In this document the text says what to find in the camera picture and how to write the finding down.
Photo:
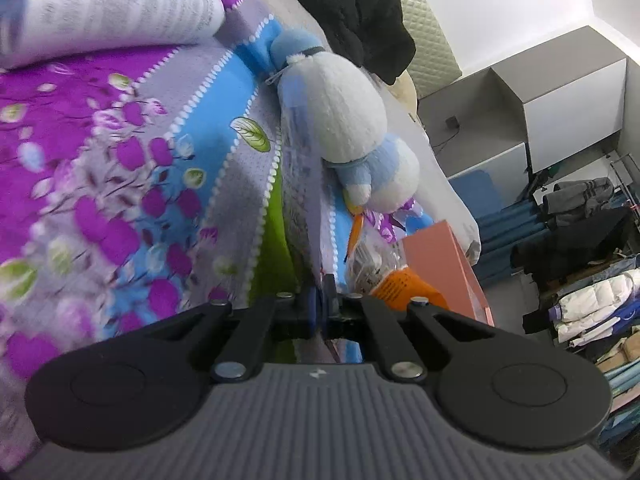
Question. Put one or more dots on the orange snack packet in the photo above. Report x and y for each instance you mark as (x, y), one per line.
(405, 287)

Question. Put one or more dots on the grey wardrobe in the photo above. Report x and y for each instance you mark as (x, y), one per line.
(550, 110)

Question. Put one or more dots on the purple floral bedsheet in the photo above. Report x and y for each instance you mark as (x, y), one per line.
(100, 170)

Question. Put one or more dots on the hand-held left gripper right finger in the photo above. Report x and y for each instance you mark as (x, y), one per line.
(329, 310)

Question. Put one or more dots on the grey duvet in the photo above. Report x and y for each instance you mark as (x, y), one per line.
(445, 195)

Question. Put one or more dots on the cream quilted headboard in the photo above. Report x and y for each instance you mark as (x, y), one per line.
(435, 50)

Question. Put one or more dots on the wardrobe wall socket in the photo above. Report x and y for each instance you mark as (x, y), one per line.
(452, 121)

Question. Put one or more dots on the blue board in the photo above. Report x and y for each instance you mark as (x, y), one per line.
(475, 190)

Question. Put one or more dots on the folded fabric stack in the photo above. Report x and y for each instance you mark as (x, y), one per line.
(622, 380)

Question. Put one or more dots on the grey hanging garment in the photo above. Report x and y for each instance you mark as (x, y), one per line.
(580, 197)

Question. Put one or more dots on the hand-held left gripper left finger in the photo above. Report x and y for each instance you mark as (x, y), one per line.
(314, 312)

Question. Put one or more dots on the white cylindrical bottle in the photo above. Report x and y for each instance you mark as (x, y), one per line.
(115, 10)

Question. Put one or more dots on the pink cardboard box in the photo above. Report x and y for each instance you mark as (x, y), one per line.
(450, 260)

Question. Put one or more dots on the white down jacket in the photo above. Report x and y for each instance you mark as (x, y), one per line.
(595, 305)

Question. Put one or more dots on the white blue plush toy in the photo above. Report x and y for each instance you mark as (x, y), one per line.
(340, 105)

